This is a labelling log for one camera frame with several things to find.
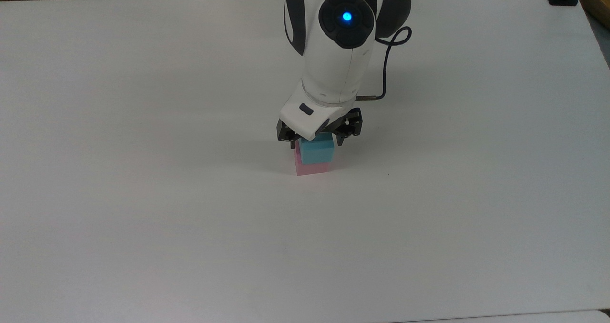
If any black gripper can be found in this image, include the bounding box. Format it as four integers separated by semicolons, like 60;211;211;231
276;107;364;150

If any blue foam cube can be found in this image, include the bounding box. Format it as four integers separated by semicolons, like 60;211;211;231
300;132;335;166

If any pink foam cube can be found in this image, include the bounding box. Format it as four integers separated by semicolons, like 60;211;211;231
294;141;335;176

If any dark gripper cable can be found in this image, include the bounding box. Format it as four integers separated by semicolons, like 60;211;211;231
356;26;413;101

